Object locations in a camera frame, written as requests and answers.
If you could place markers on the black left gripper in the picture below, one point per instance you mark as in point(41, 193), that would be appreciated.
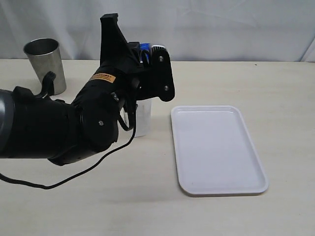
point(121, 59)

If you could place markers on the blue container lid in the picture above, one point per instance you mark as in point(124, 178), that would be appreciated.
point(145, 54)

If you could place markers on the stainless steel cup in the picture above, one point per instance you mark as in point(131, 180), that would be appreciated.
point(44, 56)

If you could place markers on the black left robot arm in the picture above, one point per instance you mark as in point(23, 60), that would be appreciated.
point(36, 126)

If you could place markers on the clear plastic container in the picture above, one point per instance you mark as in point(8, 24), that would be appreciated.
point(143, 117)

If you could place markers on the white plastic tray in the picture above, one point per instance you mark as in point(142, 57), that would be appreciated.
point(214, 152)

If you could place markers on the white backdrop curtain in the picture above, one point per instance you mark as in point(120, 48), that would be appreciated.
point(200, 30)

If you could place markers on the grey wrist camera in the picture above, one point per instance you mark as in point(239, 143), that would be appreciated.
point(161, 82)

